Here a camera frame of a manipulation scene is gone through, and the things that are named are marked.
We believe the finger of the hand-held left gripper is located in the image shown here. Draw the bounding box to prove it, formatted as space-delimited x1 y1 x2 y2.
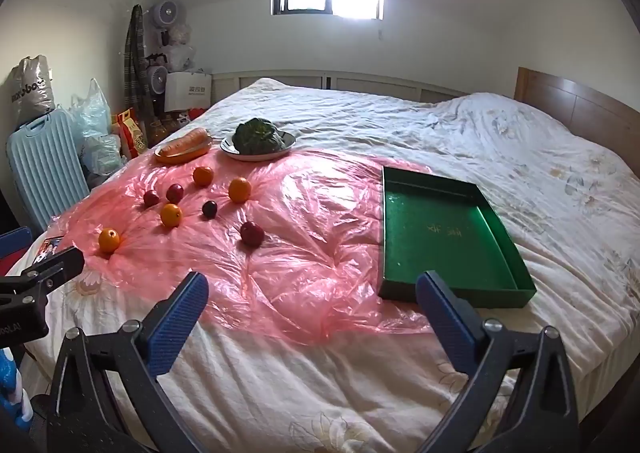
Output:
0 247 85 306

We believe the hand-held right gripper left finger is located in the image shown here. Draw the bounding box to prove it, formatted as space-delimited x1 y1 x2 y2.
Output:
47 271 211 453

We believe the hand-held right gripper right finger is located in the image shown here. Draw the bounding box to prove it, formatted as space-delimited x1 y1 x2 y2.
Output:
416 270 581 453

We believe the green tray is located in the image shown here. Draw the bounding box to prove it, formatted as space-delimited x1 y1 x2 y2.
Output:
377 165 537 309

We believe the large red plum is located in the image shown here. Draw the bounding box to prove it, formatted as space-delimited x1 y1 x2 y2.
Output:
240 221 265 248

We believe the printed red packet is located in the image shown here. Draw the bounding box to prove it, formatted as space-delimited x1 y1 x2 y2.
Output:
35 235 65 264

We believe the dark blue chair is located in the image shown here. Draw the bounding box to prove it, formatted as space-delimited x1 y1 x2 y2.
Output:
0 227 33 256

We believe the blue white shoe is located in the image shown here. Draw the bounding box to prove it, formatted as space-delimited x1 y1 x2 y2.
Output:
0 348 26 429

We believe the light blue suitcase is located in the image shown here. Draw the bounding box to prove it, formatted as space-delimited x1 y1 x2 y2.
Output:
6 105 91 234

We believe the pale blue plastic bag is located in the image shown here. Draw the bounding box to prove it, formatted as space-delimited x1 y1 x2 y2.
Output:
67 78 126 184

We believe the red yellow box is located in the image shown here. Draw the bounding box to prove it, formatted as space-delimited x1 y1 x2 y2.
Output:
112 108 150 161

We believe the pink plastic sheet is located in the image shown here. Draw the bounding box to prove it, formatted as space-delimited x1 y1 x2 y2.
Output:
52 145 436 346

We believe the orange plate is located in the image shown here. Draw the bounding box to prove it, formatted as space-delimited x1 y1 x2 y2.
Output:
154 135 213 164

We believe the white plate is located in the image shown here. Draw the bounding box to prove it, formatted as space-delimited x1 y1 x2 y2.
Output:
220 130 297 162

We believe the grey sack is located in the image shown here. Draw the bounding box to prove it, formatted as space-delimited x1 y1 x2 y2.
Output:
11 54 56 128

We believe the green leafy vegetable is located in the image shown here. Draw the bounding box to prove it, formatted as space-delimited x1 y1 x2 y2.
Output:
234 118 287 154

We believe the grey fan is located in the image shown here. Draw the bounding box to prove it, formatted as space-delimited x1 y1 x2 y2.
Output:
150 0 187 31
145 64 168 96

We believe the white cardboard box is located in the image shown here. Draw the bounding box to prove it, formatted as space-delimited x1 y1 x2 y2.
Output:
165 72 213 112

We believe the plaid scarf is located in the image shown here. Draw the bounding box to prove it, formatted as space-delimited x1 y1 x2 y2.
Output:
122 4 147 108

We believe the clear plastic bag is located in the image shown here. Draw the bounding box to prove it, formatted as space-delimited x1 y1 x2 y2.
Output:
167 23 196 71

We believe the wooden headboard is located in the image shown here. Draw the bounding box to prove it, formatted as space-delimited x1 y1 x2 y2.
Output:
514 66 640 144

